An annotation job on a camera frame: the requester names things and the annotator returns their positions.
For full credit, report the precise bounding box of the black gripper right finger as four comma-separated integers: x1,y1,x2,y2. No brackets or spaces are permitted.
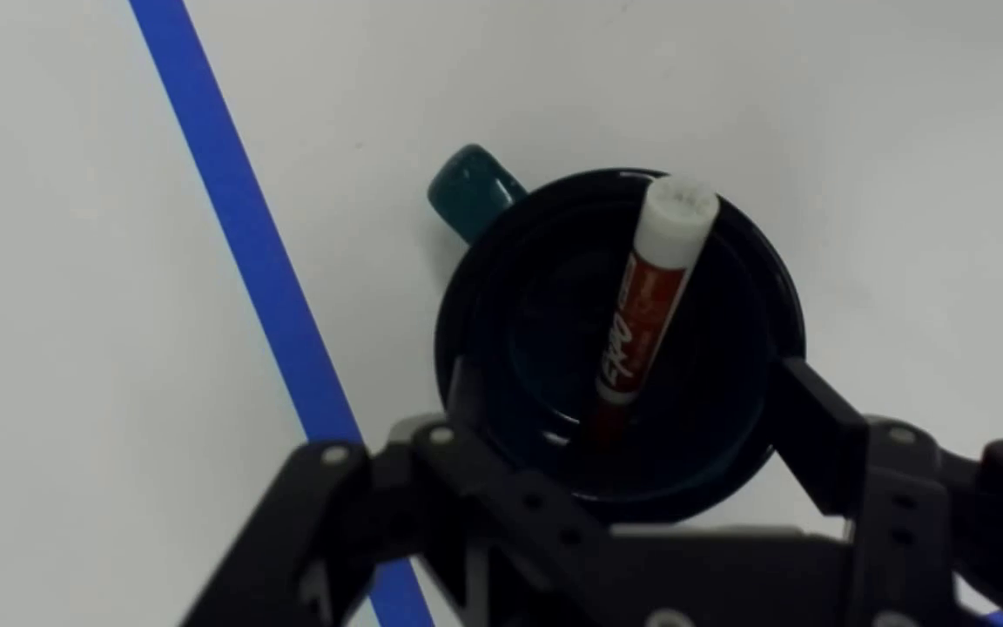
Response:
771,351,1003,627

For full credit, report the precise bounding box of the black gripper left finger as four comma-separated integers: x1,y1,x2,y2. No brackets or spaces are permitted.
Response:
182,357,645,627

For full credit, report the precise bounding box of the red marker white cap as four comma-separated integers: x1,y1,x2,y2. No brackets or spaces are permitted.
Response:
588,170,724,454

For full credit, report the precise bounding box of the dark teal mug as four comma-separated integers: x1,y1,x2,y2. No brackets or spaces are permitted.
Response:
425,139,811,526

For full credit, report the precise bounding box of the long blue tape strip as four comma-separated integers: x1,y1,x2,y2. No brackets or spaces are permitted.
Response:
124,0,437,627

